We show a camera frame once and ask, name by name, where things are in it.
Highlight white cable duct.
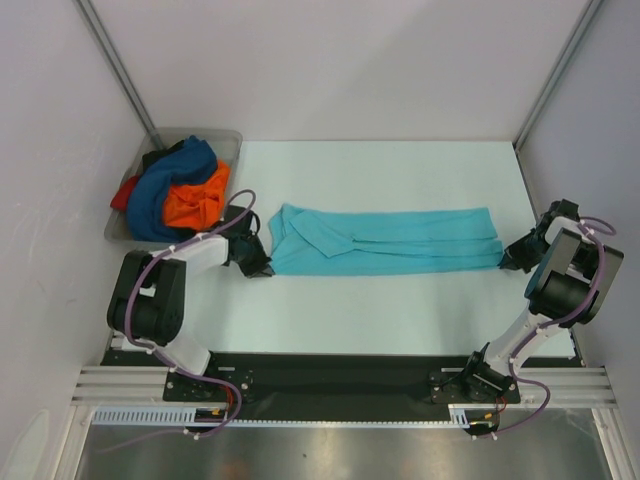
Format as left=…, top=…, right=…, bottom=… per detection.
left=91, top=406, right=497, bottom=429

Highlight aluminium corner post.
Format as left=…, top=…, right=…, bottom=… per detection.
left=512, top=0, right=607, bottom=154
left=72, top=0, right=164, bottom=149

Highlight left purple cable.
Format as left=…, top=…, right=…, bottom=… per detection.
left=94, top=188, right=259, bottom=454

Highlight light blue t-shirt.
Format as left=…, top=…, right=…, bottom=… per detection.
left=269, top=204, right=503, bottom=277

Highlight left aluminium corner post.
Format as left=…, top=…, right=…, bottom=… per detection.
left=72, top=0, right=164, bottom=149

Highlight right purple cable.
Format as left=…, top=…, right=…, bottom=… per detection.
left=469, top=215, right=617, bottom=441

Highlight dark blue t-shirt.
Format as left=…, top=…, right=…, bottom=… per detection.
left=125, top=135, right=219, bottom=243

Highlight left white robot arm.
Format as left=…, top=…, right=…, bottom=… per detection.
left=106, top=206, right=274, bottom=400

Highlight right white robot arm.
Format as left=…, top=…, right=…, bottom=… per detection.
left=458, top=199, right=624, bottom=403

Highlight black t-shirt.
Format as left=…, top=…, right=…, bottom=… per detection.
left=142, top=140, right=185, bottom=172

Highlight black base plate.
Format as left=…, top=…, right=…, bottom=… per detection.
left=99, top=349, right=586, bottom=424

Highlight right aluminium corner post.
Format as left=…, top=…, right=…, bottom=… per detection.
left=512, top=0, right=607, bottom=154

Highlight purple cable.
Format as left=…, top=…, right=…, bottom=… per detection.
left=469, top=215, right=617, bottom=441
left=94, top=188, right=259, bottom=454

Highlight red t-shirt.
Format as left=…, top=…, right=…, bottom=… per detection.
left=110, top=176, right=139, bottom=212

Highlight orange t-shirt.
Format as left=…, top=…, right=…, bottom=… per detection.
left=162, top=161, right=231, bottom=232

